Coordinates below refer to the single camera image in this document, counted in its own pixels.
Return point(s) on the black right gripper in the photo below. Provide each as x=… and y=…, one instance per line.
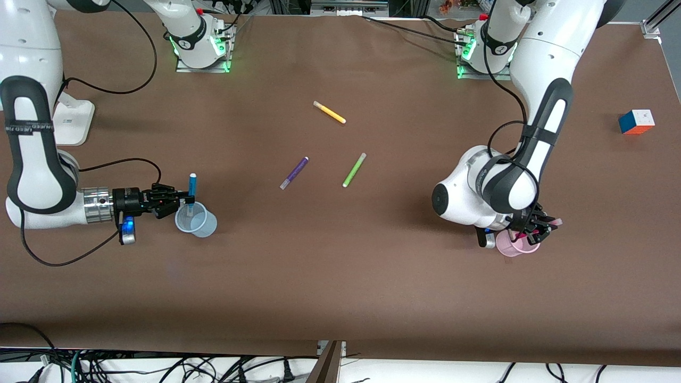
x=129, y=201

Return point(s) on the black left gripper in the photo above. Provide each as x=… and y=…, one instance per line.
x=533, y=223

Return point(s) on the pink marker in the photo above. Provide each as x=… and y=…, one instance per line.
x=556, y=221

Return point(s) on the blue marker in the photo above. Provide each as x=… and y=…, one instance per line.
x=192, y=185

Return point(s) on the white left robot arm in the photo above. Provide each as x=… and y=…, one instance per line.
x=548, y=53

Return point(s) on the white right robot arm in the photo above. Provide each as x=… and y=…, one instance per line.
x=32, y=159

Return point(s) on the translucent blue plastic cup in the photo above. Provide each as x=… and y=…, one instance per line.
x=199, y=222

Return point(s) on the translucent pink plastic cup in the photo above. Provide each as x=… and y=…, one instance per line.
x=511, y=247

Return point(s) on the white desk lamp stand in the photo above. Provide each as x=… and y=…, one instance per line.
x=77, y=122

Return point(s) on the purple marker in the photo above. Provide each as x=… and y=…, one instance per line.
x=294, y=173

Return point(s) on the colourful puzzle cube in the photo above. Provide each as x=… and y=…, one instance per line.
x=637, y=122

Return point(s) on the yellow marker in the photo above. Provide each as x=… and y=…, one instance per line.
x=330, y=112

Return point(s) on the green marker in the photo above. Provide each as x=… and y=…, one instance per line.
x=354, y=169

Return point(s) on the brown table mat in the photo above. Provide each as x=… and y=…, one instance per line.
x=340, y=292

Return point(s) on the orange background object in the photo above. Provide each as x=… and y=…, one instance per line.
x=446, y=6

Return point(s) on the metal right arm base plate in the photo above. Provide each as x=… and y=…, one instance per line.
x=183, y=67

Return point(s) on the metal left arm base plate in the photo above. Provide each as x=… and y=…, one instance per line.
x=468, y=74

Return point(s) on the metal table leg bracket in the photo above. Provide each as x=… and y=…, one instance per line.
x=330, y=364

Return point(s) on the aluminium frame corner post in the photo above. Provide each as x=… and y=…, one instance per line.
x=659, y=18

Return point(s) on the silver frame crossbar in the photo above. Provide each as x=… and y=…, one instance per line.
x=348, y=6

